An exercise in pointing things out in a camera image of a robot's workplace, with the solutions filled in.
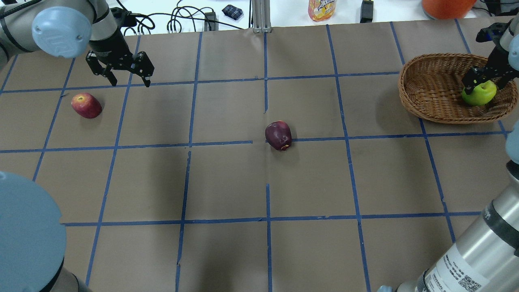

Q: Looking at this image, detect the dark red apple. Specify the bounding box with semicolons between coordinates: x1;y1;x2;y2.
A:
265;120;292;151

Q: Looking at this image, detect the green apple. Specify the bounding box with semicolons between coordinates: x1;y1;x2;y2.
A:
461;81;498;107

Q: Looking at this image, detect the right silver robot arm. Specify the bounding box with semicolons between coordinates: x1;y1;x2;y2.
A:
395;15;518;292

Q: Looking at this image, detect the brown wicker basket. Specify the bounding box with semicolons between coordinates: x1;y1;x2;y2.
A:
397;53;518;124

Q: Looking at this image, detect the red yellow apple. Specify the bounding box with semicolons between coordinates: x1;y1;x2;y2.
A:
71;92;103;119

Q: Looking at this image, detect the aluminium frame post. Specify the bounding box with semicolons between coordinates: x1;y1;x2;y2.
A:
251;0;272;33

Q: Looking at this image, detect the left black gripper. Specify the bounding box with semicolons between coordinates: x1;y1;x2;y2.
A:
86;36;154;88

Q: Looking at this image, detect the yellow juice bottle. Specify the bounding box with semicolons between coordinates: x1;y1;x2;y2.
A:
308;0;337;22

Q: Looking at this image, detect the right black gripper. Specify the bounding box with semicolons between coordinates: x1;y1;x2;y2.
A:
462;45;519;94

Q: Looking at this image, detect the small dark blue device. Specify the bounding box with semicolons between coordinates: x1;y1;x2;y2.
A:
222;5;244;21

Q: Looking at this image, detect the black power adapter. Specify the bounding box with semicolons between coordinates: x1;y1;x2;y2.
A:
359;0;374;24

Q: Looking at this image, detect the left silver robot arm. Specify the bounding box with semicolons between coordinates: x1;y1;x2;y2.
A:
0;0;154;87

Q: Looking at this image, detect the orange cylinder container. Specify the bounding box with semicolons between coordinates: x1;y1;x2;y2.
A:
421;0;476;19

